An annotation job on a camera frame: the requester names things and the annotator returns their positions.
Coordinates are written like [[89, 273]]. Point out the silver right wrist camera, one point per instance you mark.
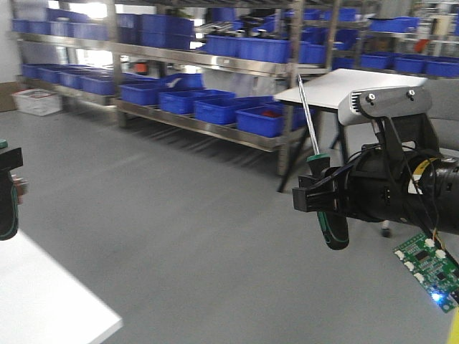
[[363, 106]]

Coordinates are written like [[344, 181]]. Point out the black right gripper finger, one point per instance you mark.
[[316, 194]]

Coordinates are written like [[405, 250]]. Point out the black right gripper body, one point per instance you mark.
[[377, 188]]

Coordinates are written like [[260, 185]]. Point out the blue bin with red parts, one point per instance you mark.
[[265, 120]]

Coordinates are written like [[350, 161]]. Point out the white printed cardboard box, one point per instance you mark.
[[37, 102]]

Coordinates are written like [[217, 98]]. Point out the green circuit board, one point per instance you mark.
[[433, 269]]

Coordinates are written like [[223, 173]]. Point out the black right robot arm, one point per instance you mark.
[[420, 190]]

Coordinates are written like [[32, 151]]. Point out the steel storage shelf rack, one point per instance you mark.
[[156, 66]]

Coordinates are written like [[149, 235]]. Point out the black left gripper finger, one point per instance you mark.
[[11, 158]]

